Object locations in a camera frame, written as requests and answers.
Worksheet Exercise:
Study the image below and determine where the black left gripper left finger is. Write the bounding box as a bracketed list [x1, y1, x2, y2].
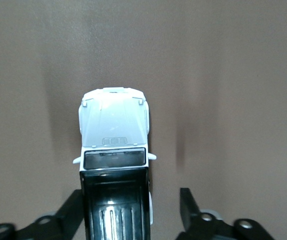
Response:
[0, 188, 85, 240]

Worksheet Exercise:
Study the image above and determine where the white toy jeep black roof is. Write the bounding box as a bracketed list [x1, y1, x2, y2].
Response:
[72, 86, 157, 240]

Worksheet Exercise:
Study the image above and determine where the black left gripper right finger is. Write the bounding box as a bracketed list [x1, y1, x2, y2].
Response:
[175, 187, 276, 240]

